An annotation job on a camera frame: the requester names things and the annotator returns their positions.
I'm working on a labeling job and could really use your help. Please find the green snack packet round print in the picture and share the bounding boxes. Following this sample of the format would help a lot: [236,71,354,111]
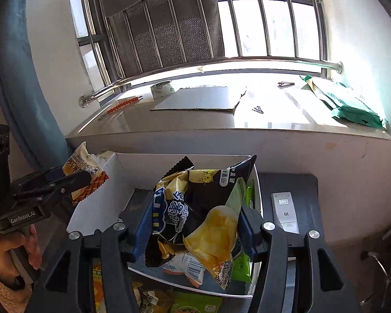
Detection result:
[169,291,223,313]

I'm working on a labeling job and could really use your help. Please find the yellow snack packet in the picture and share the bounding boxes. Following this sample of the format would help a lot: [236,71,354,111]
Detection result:
[90,260,105,313]

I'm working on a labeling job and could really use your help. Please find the white snack packet orange print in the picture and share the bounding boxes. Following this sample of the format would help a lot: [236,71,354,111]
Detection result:
[162,254,205,288]

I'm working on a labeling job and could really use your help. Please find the person's left forearm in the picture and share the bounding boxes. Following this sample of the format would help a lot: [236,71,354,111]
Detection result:
[0,251,36,313]

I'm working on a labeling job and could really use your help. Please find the steel window railing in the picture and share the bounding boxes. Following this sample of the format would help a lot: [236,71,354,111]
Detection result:
[51,0,344,109]

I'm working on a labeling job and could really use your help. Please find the marble windowsill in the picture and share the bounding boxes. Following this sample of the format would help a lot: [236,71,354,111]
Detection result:
[65,68,391,145]

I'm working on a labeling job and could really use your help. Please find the green and white plastic package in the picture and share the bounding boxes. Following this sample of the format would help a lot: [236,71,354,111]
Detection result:
[299,75,389,130]

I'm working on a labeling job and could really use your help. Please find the white plastic bag black logo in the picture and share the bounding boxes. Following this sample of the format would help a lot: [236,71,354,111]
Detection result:
[234,86,311,125]

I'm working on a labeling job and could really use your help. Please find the white and orange snack packet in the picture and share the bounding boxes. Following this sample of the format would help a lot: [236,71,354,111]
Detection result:
[62,141,110,207]

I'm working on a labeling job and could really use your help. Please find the strip of orange wall plugs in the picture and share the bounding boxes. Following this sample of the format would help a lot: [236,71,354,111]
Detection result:
[99,95,143,120]

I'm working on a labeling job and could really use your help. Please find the white remote control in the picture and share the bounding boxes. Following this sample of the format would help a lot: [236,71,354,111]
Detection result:
[270,192,299,234]

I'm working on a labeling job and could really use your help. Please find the black and yellow chip bag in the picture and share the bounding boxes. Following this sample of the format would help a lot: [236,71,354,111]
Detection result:
[145,154,258,291]

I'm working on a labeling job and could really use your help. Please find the metal chair legs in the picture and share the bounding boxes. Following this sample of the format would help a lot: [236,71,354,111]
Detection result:
[360,250,391,306]

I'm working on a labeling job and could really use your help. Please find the clear tape roll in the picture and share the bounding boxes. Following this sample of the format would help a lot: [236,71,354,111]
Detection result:
[150,80,175,100]

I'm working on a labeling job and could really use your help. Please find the blue curtain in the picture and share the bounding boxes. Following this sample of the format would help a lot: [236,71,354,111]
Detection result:
[0,0,70,171]

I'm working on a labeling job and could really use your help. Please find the crumpled olive snack packet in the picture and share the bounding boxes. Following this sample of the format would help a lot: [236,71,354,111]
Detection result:
[130,280,174,313]

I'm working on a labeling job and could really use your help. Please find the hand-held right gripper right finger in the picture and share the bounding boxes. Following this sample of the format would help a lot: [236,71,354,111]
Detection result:
[239,204,362,313]

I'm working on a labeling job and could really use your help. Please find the white cardboard box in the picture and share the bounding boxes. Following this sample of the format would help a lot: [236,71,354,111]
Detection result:
[66,152,265,298]

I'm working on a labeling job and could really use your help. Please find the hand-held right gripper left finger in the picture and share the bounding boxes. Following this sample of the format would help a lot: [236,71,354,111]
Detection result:
[26,191,156,313]

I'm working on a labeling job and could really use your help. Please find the person's left hand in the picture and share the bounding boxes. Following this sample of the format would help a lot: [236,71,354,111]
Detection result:
[0,226,43,273]

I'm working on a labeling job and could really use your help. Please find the flat cardboard sheet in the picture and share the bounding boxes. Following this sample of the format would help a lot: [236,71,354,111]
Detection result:
[150,86,247,113]

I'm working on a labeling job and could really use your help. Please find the grey mesh cloth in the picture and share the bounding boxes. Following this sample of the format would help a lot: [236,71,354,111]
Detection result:
[94,0,223,79]

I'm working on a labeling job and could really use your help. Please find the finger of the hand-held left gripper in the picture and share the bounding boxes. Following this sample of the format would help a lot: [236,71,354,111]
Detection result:
[10,166,69,193]
[15,170,92,207]

